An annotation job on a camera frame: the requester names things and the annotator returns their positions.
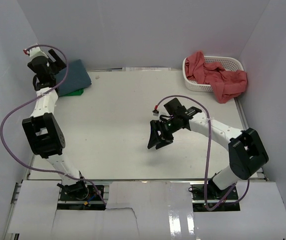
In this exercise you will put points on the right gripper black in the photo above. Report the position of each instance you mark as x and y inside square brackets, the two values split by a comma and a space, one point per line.
[155, 140]

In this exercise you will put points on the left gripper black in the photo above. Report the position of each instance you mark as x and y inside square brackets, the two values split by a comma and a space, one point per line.
[59, 63]

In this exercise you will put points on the blue t shirt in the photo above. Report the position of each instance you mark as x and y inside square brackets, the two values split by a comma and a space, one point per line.
[77, 79]

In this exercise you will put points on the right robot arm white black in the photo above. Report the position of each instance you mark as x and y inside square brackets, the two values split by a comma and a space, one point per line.
[246, 151]

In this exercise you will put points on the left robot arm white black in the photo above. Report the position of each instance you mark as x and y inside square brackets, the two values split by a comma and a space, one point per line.
[43, 133]

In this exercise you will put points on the folded green t shirt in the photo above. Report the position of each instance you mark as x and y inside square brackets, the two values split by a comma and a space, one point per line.
[78, 92]

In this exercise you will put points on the red t shirt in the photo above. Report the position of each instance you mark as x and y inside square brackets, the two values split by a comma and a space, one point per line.
[225, 84]

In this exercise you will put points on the white perforated plastic basket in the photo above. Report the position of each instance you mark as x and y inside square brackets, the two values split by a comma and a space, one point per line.
[228, 63]

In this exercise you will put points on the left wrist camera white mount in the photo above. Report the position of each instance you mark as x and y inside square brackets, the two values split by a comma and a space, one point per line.
[34, 51]

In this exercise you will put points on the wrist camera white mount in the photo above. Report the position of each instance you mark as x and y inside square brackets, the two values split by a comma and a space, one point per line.
[34, 51]
[155, 111]

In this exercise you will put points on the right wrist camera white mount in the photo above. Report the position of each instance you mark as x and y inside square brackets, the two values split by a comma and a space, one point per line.
[155, 111]

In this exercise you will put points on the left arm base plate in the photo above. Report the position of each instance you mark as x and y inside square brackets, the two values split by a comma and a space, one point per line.
[89, 200]

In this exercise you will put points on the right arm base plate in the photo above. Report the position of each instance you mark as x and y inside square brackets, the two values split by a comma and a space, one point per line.
[227, 205]

